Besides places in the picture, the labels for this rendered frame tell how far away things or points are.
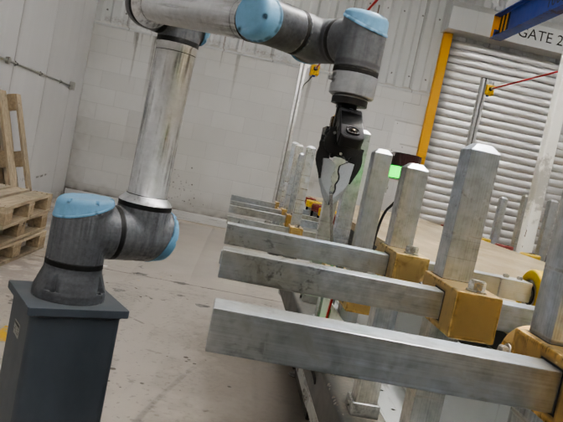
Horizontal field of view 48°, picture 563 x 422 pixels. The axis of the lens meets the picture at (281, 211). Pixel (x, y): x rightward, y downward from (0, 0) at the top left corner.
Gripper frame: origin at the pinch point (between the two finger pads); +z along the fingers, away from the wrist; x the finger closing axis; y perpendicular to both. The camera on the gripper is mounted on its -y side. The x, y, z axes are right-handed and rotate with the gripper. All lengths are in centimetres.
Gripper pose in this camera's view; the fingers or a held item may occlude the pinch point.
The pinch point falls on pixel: (330, 198)
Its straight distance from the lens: 124.1
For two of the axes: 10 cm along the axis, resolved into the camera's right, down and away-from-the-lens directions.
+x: -9.8, -2.0, -0.8
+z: -2.0, 9.8, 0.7
